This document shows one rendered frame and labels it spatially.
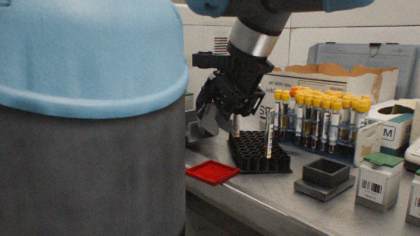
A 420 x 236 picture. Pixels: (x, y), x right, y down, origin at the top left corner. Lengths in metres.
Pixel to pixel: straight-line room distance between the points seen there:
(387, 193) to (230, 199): 0.22
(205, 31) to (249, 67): 0.29
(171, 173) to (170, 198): 0.01
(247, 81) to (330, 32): 0.65
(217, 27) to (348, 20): 0.47
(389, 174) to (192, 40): 0.50
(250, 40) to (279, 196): 0.24
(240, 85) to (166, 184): 0.40
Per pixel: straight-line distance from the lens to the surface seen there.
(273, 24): 0.50
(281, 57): 1.25
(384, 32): 1.08
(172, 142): 0.15
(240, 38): 0.51
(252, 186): 0.52
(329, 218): 0.46
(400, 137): 0.73
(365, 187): 0.50
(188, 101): 0.70
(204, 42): 0.79
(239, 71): 0.55
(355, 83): 0.77
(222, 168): 0.57
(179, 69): 0.16
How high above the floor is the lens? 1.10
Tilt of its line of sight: 14 degrees down
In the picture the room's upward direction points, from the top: straight up
